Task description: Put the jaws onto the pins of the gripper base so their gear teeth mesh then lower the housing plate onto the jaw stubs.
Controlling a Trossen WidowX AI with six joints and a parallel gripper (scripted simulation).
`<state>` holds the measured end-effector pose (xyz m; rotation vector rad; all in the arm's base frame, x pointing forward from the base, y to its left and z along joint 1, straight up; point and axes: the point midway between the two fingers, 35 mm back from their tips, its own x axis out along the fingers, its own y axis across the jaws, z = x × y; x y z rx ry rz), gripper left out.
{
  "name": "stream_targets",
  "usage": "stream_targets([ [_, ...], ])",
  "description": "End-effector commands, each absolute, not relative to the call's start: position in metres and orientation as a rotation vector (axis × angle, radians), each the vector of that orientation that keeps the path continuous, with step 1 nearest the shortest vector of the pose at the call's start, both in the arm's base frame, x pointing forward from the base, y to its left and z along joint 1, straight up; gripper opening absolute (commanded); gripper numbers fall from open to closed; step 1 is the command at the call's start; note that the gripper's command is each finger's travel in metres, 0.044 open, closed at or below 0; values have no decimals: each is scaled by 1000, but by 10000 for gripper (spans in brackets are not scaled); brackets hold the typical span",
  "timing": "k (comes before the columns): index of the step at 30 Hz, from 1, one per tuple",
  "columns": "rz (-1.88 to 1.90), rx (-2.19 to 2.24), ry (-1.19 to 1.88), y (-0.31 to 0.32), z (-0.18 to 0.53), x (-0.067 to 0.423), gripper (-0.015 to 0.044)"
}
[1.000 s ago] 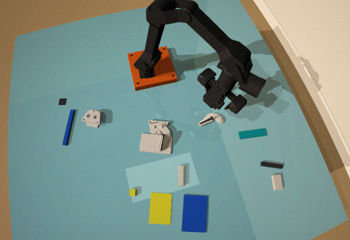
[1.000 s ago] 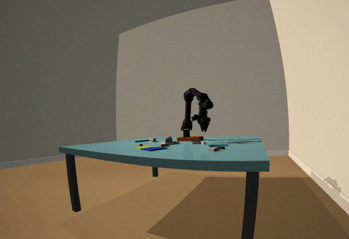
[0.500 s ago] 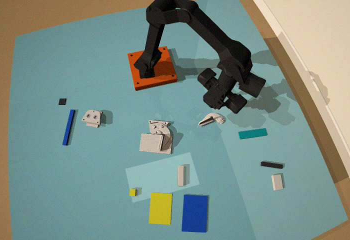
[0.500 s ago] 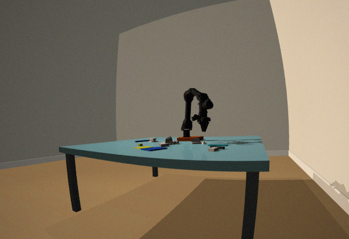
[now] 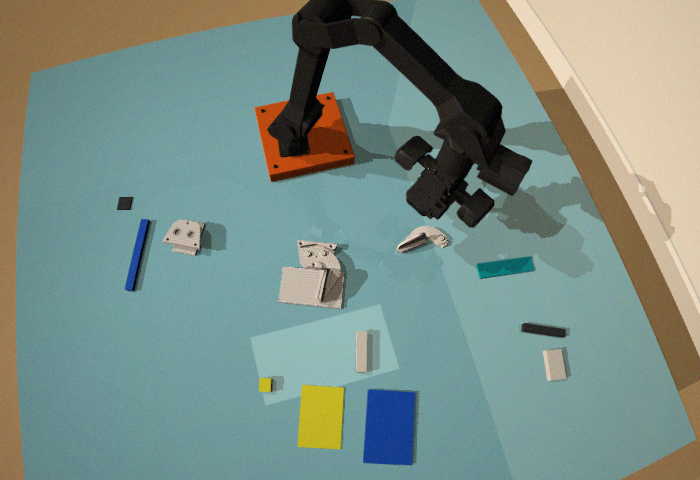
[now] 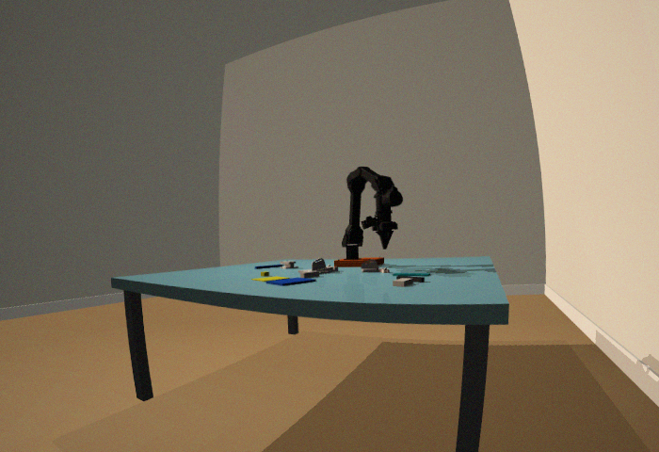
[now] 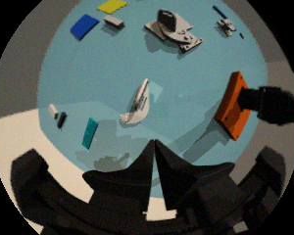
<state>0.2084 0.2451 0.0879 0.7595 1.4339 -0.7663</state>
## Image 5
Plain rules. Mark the teal flat bar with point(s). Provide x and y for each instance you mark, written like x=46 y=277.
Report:
x=505 y=267

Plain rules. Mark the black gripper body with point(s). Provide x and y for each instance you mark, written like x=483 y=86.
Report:
x=473 y=208

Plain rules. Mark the blue rectangular plate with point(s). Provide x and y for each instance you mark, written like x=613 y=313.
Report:
x=389 y=427

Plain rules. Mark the blue long bar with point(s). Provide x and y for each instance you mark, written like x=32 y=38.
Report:
x=137 y=255

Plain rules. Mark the small yellow block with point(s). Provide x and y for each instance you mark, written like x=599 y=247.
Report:
x=265 y=384

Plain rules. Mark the black rectangular bar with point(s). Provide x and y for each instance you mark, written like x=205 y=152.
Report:
x=544 y=330

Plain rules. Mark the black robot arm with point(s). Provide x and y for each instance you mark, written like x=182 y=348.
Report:
x=470 y=116

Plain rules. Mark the yellow rectangular plate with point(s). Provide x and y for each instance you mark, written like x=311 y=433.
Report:
x=320 y=418

